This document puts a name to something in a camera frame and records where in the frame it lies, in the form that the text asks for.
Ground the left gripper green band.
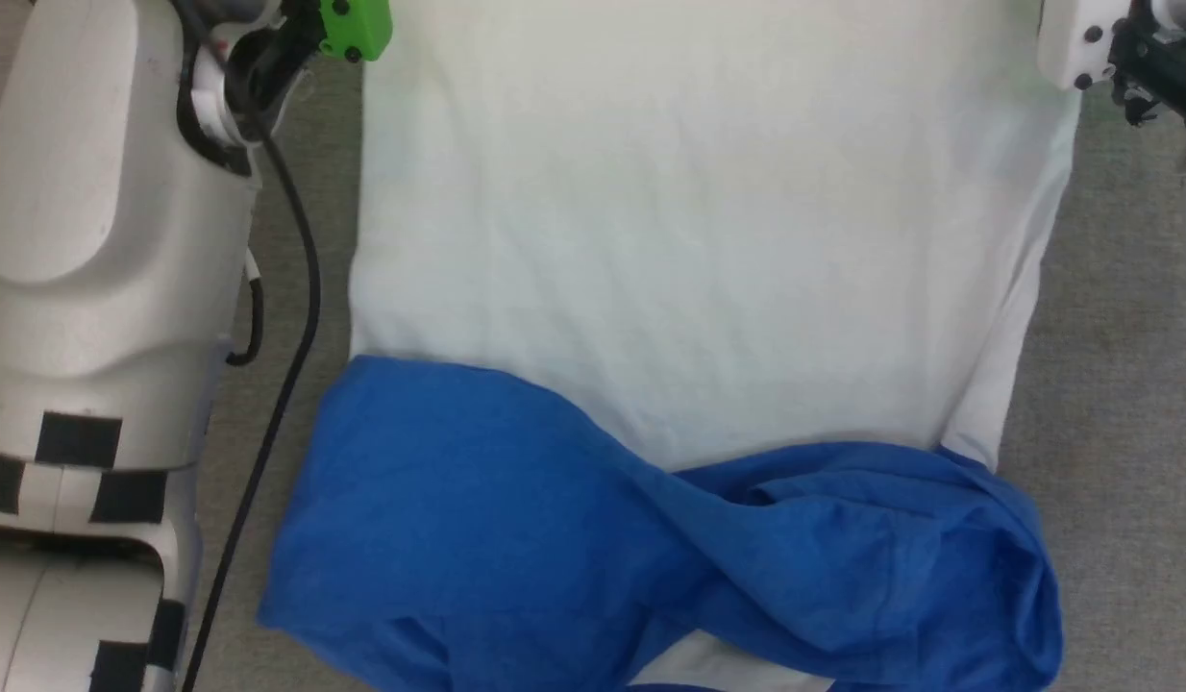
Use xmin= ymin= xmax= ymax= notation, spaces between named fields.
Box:
xmin=230 ymin=0 xmax=395 ymax=109

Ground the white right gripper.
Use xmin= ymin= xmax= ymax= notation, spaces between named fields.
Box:
xmin=1037 ymin=0 xmax=1186 ymax=128

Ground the white and blue T-shirt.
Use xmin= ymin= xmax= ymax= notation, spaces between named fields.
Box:
xmin=257 ymin=0 xmax=1086 ymax=692

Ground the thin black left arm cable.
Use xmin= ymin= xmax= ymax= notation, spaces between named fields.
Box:
xmin=170 ymin=0 xmax=323 ymax=692

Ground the short black arm cable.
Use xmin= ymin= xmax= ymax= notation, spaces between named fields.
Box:
xmin=225 ymin=248 xmax=266 ymax=368

